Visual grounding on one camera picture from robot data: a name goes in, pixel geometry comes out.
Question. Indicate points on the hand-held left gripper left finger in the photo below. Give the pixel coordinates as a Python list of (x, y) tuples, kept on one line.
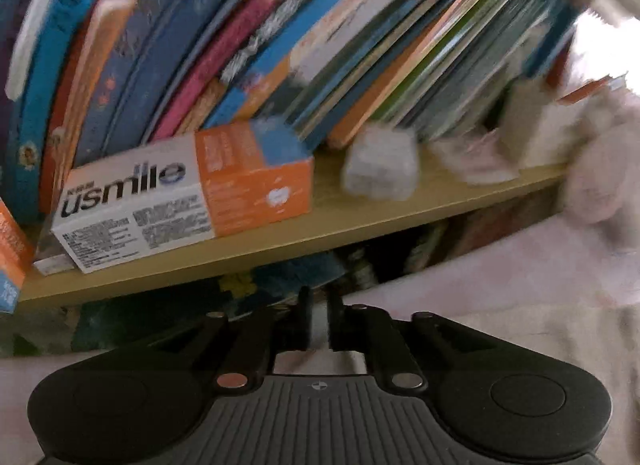
[(302, 325)]

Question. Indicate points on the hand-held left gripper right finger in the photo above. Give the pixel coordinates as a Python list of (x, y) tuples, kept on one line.
[(336, 325)]

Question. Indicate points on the cream printed T-shirt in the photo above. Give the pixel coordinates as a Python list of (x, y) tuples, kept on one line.
[(550, 345)]

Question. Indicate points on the wooden shelf board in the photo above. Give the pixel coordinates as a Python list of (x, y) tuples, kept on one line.
[(350, 225)]

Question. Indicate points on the white charger block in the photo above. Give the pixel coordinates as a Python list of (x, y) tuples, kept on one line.
[(380, 165)]

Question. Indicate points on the white orange toothpaste box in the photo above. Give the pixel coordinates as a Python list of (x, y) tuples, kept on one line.
[(150, 205), (10, 245)]

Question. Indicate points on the small pink white trinket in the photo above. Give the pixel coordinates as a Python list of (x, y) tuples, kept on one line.
[(475, 160)]

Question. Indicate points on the row of colourful books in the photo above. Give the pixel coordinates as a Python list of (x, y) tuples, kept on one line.
[(350, 45)]

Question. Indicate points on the pink white plush toy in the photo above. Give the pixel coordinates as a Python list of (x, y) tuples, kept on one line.
[(600, 170)]

